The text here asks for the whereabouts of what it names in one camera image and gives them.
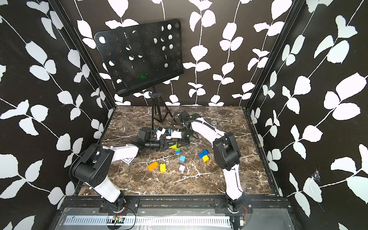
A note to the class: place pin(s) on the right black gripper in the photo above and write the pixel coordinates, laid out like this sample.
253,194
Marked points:
181,141

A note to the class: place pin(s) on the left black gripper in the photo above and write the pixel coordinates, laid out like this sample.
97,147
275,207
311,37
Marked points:
163,144

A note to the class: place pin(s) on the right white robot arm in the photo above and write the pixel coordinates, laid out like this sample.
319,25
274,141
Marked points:
225,148

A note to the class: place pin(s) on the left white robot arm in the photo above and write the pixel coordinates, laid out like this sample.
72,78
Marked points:
92,167

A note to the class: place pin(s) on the yellow lego brick left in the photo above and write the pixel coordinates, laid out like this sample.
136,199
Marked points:
163,168

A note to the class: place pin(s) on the blue lego brick pair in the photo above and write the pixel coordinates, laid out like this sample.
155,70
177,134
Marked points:
203,153

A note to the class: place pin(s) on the yellow square lego brick right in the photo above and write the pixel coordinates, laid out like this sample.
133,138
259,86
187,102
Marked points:
205,158

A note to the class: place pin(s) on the lilac square lego brick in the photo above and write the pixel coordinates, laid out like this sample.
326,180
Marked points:
182,168

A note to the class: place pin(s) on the purple glitter microphone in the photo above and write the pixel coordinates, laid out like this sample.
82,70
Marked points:
214,124

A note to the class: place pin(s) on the black perforated music stand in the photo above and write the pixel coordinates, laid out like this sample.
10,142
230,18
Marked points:
142,56

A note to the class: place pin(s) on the white slotted cable duct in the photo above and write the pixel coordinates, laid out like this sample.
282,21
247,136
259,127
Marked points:
215,221

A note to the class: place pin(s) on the black front mounting rail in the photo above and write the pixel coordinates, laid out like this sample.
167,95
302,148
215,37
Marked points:
220,203

